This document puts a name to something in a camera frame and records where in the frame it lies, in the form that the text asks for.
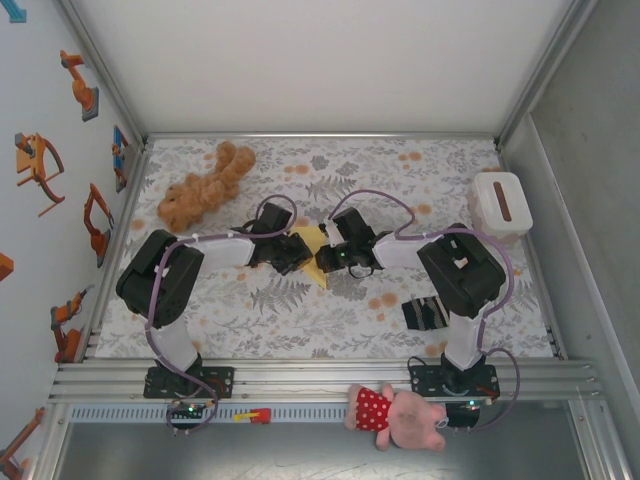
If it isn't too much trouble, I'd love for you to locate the yellow cloth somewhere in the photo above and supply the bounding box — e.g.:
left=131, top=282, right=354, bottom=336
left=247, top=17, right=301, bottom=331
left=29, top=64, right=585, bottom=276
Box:
left=289, top=224, right=331, bottom=290

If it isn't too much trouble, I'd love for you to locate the floral fern print tablecloth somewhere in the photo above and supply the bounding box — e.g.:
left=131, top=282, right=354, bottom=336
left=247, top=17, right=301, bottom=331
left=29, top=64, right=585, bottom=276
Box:
left=94, top=137, right=556, bottom=359

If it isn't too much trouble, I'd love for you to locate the brown teddy bear plush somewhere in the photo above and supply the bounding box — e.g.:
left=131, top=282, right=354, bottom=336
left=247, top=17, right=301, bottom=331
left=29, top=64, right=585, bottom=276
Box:
left=156, top=140, right=257, bottom=234

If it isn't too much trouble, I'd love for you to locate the black white striped sock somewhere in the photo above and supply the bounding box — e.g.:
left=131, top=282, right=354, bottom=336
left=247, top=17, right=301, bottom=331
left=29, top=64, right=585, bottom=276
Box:
left=401, top=295, right=451, bottom=331

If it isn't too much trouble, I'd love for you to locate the red and yellow tag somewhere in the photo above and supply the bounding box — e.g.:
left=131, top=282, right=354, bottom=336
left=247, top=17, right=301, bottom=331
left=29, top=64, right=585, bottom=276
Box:
left=233, top=408, right=272, bottom=425

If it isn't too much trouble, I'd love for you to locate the white tissue box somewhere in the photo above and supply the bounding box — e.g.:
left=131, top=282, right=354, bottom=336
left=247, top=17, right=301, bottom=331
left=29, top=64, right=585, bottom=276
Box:
left=469, top=172, right=534, bottom=244

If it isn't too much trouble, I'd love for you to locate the pink pig plush red dress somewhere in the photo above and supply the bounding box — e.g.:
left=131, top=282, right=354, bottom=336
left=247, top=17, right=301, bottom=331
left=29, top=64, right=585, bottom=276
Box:
left=343, top=382, right=448, bottom=454

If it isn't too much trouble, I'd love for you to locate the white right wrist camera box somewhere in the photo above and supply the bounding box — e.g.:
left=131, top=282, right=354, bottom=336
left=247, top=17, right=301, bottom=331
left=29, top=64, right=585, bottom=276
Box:
left=319, top=218, right=342, bottom=247

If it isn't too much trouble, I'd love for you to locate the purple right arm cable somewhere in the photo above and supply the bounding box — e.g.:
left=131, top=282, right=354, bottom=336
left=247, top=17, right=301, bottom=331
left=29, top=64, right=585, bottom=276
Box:
left=327, top=189, right=524, bottom=434

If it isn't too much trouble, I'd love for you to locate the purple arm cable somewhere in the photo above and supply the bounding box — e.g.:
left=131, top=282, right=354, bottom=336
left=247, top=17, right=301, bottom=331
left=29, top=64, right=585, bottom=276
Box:
left=327, top=189, right=524, bottom=434
left=144, top=196, right=299, bottom=437

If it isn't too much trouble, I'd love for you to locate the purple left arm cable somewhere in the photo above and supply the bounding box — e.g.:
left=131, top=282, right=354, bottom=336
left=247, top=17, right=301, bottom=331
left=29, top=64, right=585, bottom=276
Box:
left=144, top=196, right=299, bottom=437

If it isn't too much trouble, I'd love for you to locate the thin aluminium frame bar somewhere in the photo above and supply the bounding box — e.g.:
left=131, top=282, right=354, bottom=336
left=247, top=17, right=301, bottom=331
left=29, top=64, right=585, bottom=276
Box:
left=142, top=131, right=501, bottom=144

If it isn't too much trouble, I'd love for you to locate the wide aluminium extrusion rail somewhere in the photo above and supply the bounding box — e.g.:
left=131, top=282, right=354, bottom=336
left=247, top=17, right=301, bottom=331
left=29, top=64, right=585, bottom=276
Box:
left=47, top=357, right=601, bottom=401

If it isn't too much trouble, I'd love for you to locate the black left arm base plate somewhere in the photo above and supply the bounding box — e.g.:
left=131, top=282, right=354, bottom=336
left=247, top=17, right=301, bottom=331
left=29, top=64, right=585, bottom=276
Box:
left=143, top=366, right=236, bottom=400

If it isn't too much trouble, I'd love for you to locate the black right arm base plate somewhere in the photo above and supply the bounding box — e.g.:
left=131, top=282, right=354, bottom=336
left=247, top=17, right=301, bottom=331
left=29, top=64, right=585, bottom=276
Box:
left=408, top=363, right=501, bottom=401

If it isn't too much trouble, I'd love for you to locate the grey slotted cable duct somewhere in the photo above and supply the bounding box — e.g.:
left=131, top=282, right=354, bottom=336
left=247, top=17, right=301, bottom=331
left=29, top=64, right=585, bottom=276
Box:
left=67, top=405, right=351, bottom=422

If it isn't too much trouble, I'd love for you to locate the blue and orange wall sticker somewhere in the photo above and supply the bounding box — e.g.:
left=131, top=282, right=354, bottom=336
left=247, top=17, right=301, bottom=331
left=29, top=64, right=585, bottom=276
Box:
left=112, top=124, right=132, bottom=194

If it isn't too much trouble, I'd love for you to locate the aluminium frame post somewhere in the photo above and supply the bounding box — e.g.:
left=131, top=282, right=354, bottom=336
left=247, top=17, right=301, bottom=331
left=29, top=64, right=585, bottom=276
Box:
left=59, top=0, right=149, bottom=151
left=492, top=0, right=599, bottom=146

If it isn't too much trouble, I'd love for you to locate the orange claw gripper wall sticker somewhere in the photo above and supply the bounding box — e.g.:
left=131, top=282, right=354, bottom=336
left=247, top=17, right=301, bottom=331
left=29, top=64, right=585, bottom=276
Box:
left=13, top=132, right=66, bottom=217

